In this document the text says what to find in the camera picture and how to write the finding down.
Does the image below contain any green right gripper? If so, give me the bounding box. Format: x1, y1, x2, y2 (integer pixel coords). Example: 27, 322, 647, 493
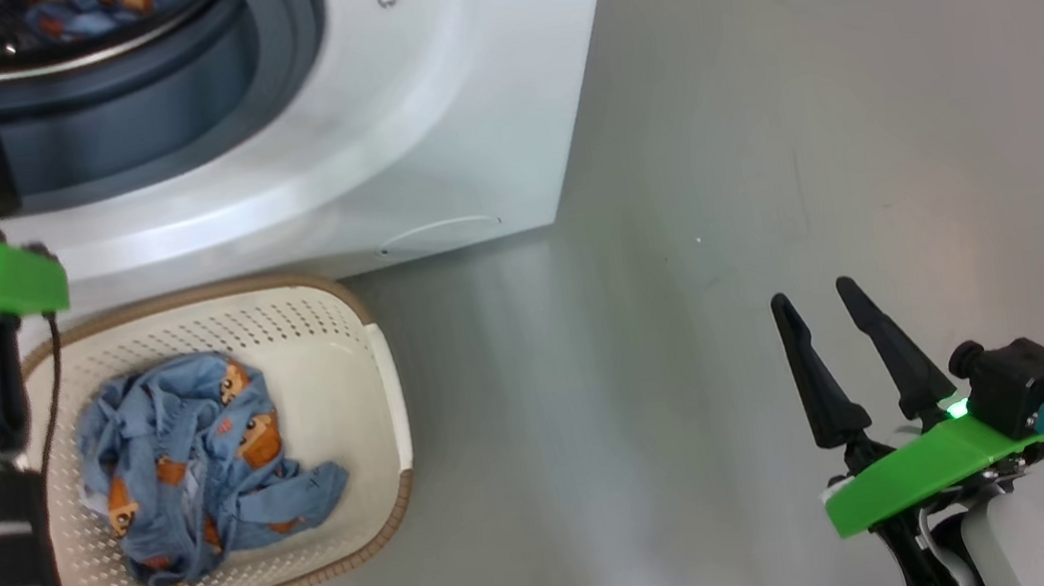
767, 252, 1044, 546

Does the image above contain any blue bear print garment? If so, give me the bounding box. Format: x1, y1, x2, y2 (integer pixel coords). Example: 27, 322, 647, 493
23, 0, 197, 48
65, 335, 364, 586

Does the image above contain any grey rubber door gasket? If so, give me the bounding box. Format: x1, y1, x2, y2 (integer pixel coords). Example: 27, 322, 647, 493
0, 0, 348, 217

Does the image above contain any white front-load washing machine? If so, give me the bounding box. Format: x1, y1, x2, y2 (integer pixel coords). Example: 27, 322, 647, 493
0, 0, 657, 334

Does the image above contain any cream perforated laundry basket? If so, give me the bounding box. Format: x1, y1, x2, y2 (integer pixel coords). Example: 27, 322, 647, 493
10, 259, 431, 586

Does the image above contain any round white filter cover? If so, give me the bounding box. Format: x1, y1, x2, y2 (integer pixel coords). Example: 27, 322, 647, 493
374, 211, 507, 261

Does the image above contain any thin dark left arm cable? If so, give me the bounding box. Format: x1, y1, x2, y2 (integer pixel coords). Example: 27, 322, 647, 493
8, 311, 97, 586

